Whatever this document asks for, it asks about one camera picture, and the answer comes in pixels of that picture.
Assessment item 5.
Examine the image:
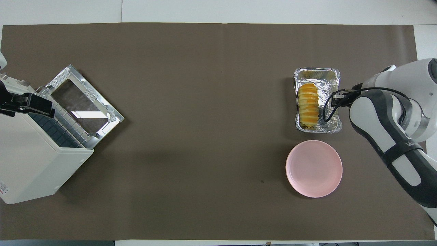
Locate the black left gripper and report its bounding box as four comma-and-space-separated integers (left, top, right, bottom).
0, 81, 55, 118

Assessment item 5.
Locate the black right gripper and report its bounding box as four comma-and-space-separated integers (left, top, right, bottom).
330, 82, 364, 107

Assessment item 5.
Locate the aluminium foil tray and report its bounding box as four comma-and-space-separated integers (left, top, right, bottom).
294, 67, 343, 134

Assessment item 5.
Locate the sliced yellow bread loaf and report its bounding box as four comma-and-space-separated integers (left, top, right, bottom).
298, 83, 321, 129

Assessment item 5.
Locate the cream white toaster oven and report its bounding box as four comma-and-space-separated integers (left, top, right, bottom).
0, 73, 95, 205

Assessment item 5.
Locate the glass metal oven door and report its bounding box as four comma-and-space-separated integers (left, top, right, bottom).
46, 64, 124, 149

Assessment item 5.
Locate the pink round plate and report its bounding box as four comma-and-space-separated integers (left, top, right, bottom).
285, 140, 343, 198

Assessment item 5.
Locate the brown table mat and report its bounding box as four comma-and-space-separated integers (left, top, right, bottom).
0, 23, 436, 241

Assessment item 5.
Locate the metal oven wire rack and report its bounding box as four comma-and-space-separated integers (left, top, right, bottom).
27, 87, 94, 149

